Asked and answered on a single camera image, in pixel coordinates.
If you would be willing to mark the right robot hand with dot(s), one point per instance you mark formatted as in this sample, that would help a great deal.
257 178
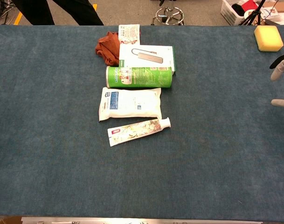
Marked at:
279 70

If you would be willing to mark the yellow green sponge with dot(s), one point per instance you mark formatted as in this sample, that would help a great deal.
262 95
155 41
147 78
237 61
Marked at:
268 38

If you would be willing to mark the white printed bag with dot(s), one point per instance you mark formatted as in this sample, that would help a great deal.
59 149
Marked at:
271 14

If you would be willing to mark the black tripod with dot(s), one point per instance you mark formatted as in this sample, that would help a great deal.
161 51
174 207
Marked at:
253 14

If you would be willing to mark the white plastic basket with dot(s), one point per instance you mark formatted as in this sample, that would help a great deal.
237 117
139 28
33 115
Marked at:
228 11

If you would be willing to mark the chrome stool base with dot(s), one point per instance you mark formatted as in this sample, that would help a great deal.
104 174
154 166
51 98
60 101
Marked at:
172 9

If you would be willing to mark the white USB hub box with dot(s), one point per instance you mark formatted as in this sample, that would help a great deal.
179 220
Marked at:
146 56

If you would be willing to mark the green chips can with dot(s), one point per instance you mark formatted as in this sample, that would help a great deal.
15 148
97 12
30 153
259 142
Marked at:
141 78

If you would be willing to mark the white wet wipes pack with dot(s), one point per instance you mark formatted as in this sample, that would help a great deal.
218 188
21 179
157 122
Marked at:
132 103

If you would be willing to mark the white red snack packet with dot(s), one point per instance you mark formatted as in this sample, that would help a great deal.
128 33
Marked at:
129 33

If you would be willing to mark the floral toothpaste tube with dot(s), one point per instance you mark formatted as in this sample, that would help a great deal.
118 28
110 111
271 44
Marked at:
132 131

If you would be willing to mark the crumpled orange cloth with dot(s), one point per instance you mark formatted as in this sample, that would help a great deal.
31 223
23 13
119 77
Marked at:
106 49

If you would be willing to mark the blue carpet table mat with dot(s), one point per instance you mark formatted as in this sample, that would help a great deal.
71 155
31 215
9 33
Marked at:
50 116

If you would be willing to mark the person in black trousers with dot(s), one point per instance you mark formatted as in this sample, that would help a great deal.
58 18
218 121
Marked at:
32 9

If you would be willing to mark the brown cardboard carton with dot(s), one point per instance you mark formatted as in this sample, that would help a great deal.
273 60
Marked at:
6 220

